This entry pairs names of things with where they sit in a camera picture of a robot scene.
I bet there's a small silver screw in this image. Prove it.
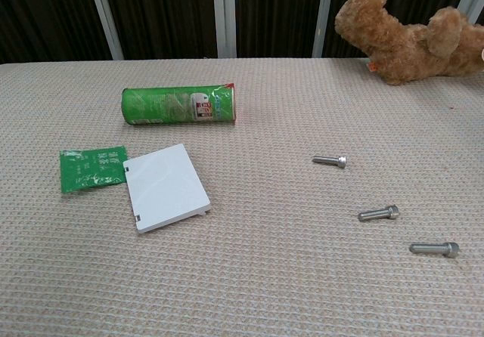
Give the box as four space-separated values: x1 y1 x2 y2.
358 204 400 224
312 154 348 170
409 241 461 258

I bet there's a white plastic cover plate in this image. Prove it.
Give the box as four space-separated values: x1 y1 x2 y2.
123 143 212 235

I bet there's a green chip can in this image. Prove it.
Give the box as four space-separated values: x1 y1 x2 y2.
120 82 238 126

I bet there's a beige woven tablecloth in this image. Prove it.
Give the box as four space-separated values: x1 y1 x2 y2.
0 57 484 337

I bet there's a green foil sachet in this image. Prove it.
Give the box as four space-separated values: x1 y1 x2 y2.
59 146 128 194

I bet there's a brown teddy bear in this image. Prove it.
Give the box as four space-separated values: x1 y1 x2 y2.
334 0 484 86

